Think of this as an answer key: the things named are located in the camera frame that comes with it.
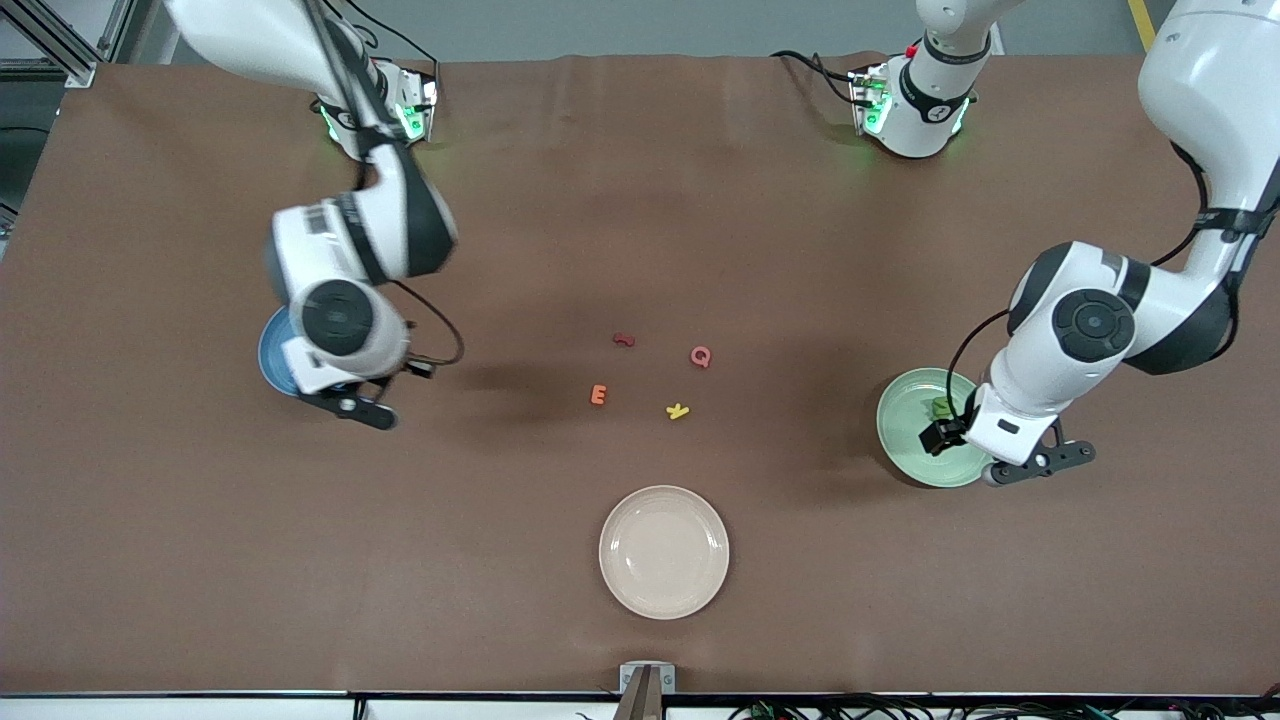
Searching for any blue round plate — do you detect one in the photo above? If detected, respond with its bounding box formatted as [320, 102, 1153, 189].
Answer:
[258, 308, 303, 397]

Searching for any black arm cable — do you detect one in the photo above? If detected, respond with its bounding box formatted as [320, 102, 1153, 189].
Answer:
[945, 140, 1280, 416]
[300, 0, 466, 369]

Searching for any aluminium extrusion frame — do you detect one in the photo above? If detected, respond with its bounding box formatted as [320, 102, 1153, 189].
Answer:
[0, 0, 136, 89]

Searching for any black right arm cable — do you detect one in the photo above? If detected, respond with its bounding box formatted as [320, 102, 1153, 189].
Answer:
[300, 0, 466, 369]

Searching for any black base cable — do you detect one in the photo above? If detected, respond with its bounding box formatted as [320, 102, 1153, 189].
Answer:
[345, 0, 441, 86]
[770, 50, 863, 106]

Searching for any grey metal camera bracket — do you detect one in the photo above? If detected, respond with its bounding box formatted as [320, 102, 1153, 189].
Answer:
[618, 662, 677, 720]

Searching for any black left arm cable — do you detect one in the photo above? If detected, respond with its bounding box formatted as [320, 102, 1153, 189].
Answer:
[945, 140, 1280, 416]

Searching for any brown table cover sheet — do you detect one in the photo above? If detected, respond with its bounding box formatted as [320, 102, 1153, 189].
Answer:
[0, 52, 1280, 698]

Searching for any green round plate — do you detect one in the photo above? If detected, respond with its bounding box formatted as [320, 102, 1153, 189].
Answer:
[876, 367, 1001, 489]

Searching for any beige round plate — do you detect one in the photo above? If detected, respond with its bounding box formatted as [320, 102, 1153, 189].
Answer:
[598, 485, 731, 621]

